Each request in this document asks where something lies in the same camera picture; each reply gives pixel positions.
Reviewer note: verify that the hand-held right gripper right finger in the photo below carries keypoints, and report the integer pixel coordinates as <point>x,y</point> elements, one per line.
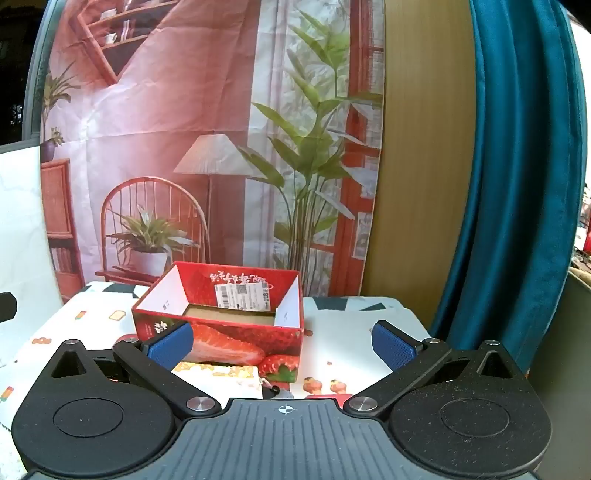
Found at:
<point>393,346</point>

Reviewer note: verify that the small dark grey object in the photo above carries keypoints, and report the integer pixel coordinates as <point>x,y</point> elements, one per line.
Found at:
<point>277,392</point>

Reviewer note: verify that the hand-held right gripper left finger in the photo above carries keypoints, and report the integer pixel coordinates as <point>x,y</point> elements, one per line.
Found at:
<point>170,344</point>

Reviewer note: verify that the light wooden panel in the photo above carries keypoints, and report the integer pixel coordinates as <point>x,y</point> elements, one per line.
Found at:
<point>415,184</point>

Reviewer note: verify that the red strawberry print cardboard box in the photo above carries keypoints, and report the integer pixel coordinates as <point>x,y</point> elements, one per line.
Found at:
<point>240,337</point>

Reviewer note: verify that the white printed tablecloth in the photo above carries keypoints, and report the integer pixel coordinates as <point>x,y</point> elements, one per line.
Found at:
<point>346,332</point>

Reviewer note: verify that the window with grey frame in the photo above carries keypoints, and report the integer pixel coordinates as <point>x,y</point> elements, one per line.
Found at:
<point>14,69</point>

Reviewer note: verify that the printed room scene wall tapestry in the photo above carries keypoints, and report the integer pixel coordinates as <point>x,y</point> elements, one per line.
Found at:
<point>184,138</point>

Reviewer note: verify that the teal curtain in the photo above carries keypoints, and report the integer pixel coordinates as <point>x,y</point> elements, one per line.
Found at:
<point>517,184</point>

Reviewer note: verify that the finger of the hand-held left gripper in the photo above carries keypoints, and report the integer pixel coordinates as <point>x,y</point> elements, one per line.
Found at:
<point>7,307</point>

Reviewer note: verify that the white marble pattern board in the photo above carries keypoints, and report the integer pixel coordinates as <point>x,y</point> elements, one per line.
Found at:
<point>23,221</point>

